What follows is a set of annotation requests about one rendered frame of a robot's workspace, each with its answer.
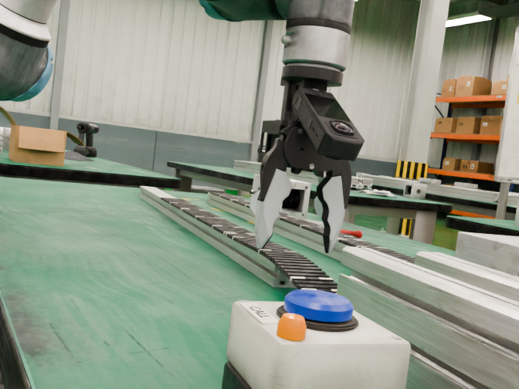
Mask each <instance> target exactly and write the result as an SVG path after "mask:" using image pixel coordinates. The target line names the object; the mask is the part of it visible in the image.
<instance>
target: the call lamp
mask: <svg viewBox="0 0 519 389"><path fill-rule="evenodd" d="M306 330H307V325H306V323H305V320H304V317H303V316H301V315H299V314H295V313H284V314H283V315H282V316H281V318H280V320H279V322H278V325H277V332H276V334H277V336H278V337H280V338H282V339H285V340H292V341H301V340H304V339H305V336H306Z"/></svg>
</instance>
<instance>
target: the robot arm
mask: <svg viewBox="0 0 519 389"><path fill-rule="evenodd" d="M56 1H57V0H0V101H15V102H22V101H26V100H30V99H32V98H33V97H35V96H37V95H38V94H39V93H40V92H41V91H42V90H43V89H44V88H45V87H46V85H47V83H48V82H49V79H50V77H51V75H52V72H53V64H52V63H51V61H53V52H52V50H51V49H50V47H49V45H48V44H49V41H50V39H51V36H50V34H49V30H48V29H47V26H46V23H47V21H48V19H49V17H50V14H51V12H52V10H53V8H54V5H55V4H56ZM354 1H355V0H199V3H200V5H201V7H203V8H204V9H205V13H206V14H207V15H208V16H209V17H211V18H213V19H219V20H226V21H229V22H241V21H248V20H286V21H287V23H286V35H284V36H282V38H281V42H282V43H283V44H284V48H283V59H282V63H283V64H284V65H285V66H283V69H282V75H281V81H280V85H281V86H284V93H283V105H282V111H281V118H280V120H263V125H262V132H261V138H260V145H259V156H258V162H259V163H262V164H261V167H260V190H259V191H258V192H257V193H255V194H254V196H253V198H252V200H251V202H250V209H251V211H252V212H253V214H254V215H255V236H256V244H257V248H259V249H263V248H264V246H265V245H266V244H267V242H268V241H269V240H270V238H271V237H272V235H273V225H274V222H275V221H276V220H277V219H278V218H279V215H280V206H281V204H282V202H283V200H284V199H285V198H287V197H288V196H289V194H290V192H291V189H292V187H293V185H292V183H291V181H290V179H289V177H288V175H287V173H286V170H287V167H289V168H291V173H292V174H299V173H300V172H301V171H308V172H313V173H314V174H315V175H316V176H318V186H317V197H316V198H315V199H314V207H315V211H316V213H317V215H318V216H319V217H320V218H321V219H322V221H323V223H324V235H323V240H324V250H325V253H330V252H331V251H332V249H333V247H334V244H335V242H336V241H337V238H338V235H339V233H340V230H341V226H342V223H343V220H344V213H345V209H346V208H347V207H348V199H349V194H350V190H351V166H350V164H349V161H356V158H357V156H358V154H359V152H360V150H361V148H362V146H363V144H364V142H365V140H364V139H363V137H362V136H361V135H360V133H359V132H358V130H357V129H356V127H355V126H354V124H353V123H352V122H351V120H350V119H349V117H348V115H347V114H346V113H345V111H344V110H343V108H342V107H341V105H340V104H339V102H338V101H337V100H336V98H335V97H334V95H333V94H332V93H327V88H328V87H338V86H342V82H343V75H344V74H343V73H342V72H344V71H345V70H346V66H347V61H348V50H349V44H350V38H351V36H350V34H351V23H352V18H353V11H354ZM265 133H267V135H266V147H265V154H262V152H263V140H264V134H265ZM325 171H326V174H324V172H325Z"/></svg>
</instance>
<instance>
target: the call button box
mask: <svg viewBox="0 0 519 389"><path fill-rule="evenodd" d="M283 307H284V302H266V301H247V300H241V301H237V302H234V303H233V305H232V313H231V320H230V326H229V339H228V345H227V351H226V356H227V359H228V362H226V363H225V366H224V372H223V379H222V389H405V385H406V379H407V373H408V368H409V358H410V352H411V346H410V343H409V342H408V341H406V340H404V339H402V338H401V337H399V336H397V335H395V334H394V333H392V332H391V331H389V330H387V329H386V328H384V327H382V326H380V325H378V324H377V323H375V322H373V321H371V320H370V319H368V318H366V317H365V316H362V315H361V314H360V313H357V312H355V311H354V310H353V314H352V319H351V320H349V321H344V322H323V321H316V320H309V319H305V318H304V320H305V323H306V325H307V330H306V336H305V339H304V340H301V341H292V340H285V339H282V338H280V337H278V336H277V334H276V332H277V325H278V322H279V320H280V318H281V316H282V315H283V314H284V313H288V312H287V311H286V310H285V309H284V308H283Z"/></svg>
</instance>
